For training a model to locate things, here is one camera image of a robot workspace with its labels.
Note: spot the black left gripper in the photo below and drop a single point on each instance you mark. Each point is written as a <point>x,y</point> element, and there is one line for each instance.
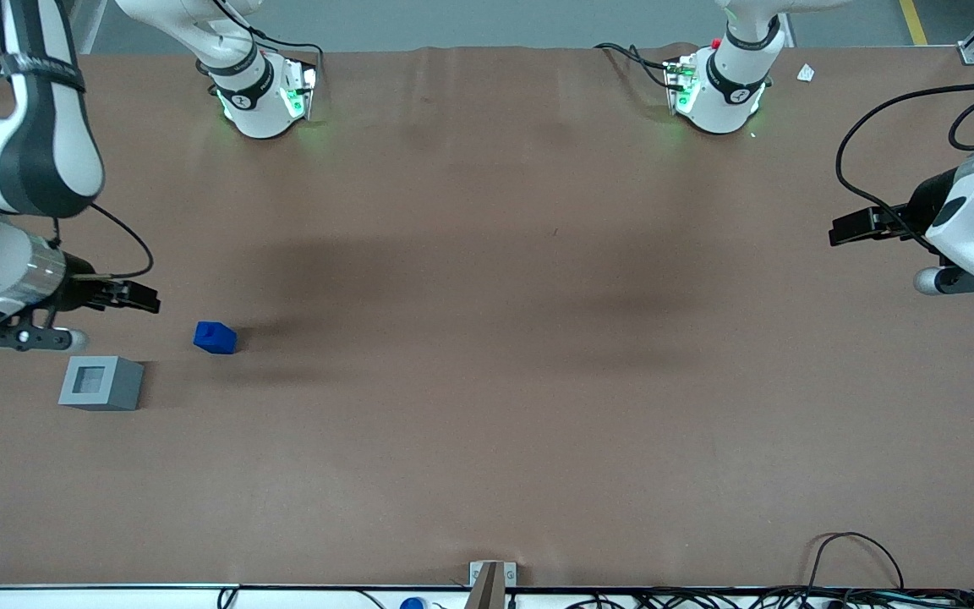
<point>925,205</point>

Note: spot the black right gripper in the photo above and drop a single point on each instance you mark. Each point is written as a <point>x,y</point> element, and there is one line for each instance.
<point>81,287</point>

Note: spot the blue plastic part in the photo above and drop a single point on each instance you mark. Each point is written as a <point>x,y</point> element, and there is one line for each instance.
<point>215,338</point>

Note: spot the gray square base block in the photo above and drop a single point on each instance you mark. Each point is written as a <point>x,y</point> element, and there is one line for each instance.
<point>119,385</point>

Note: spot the white paper scrap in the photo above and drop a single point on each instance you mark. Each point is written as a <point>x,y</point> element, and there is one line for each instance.
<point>806,74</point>

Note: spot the brown table mat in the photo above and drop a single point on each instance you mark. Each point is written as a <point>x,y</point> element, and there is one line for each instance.
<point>487,381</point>

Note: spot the blue round cap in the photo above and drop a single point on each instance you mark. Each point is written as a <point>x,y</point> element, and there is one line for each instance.
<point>412,604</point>

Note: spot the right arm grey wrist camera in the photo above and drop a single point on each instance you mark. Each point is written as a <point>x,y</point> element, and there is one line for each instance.
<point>39,338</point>

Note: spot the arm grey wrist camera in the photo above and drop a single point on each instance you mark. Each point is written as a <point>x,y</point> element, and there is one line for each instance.
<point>39,338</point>
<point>973,281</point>

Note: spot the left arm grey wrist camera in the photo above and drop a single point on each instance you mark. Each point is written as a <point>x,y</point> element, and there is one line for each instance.
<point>973,281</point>

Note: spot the gray metal mounting bracket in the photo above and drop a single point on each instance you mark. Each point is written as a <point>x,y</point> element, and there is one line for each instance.
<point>476,573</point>

